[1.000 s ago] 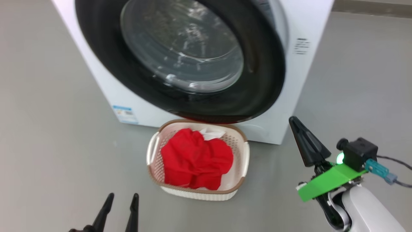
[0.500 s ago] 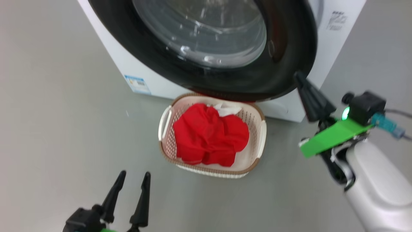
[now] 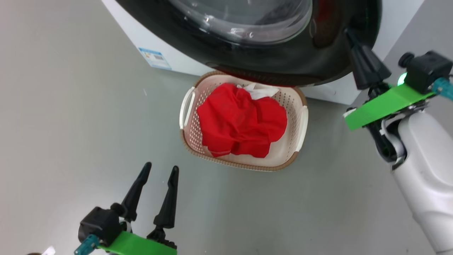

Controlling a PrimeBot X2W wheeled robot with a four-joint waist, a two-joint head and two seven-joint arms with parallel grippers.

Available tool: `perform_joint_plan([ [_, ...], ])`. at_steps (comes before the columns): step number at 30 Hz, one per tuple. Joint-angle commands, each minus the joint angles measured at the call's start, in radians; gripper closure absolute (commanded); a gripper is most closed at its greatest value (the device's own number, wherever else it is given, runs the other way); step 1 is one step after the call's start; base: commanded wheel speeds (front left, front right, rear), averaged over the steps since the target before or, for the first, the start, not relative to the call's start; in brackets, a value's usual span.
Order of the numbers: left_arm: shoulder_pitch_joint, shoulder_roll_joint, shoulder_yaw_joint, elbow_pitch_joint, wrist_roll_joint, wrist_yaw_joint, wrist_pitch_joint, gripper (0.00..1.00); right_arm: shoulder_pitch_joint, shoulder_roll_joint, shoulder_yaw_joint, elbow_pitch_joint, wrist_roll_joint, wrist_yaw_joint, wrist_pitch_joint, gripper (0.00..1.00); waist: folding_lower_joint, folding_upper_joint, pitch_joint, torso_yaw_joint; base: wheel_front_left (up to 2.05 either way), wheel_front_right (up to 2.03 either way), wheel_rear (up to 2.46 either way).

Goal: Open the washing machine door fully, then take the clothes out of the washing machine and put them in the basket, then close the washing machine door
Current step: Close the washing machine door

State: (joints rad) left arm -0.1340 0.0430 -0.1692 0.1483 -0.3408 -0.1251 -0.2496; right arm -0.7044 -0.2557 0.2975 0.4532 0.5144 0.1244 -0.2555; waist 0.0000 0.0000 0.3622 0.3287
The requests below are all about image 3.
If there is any teal right camera connector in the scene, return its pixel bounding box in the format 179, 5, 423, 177
432, 77, 453, 101

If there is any dark round glass washer door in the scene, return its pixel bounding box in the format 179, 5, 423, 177
115, 0, 383, 87

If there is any blue white energy label sticker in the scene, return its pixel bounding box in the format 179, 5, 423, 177
138, 47, 172, 70

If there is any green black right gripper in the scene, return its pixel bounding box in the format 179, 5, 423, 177
343, 28, 436, 132

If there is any teal left camera connector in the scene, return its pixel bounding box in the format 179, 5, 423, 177
74, 234, 100, 255

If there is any white front-load washing machine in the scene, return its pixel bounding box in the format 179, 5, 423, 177
101, 0, 425, 106

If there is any teal camera connector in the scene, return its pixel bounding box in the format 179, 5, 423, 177
432, 77, 453, 101
74, 234, 100, 255

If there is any white grey garment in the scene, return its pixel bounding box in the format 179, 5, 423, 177
236, 83, 280, 100

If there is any cream perforated basket brown rim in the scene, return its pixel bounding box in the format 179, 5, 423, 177
179, 70, 309, 172

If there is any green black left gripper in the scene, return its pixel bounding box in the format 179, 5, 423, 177
99, 162, 179, 255

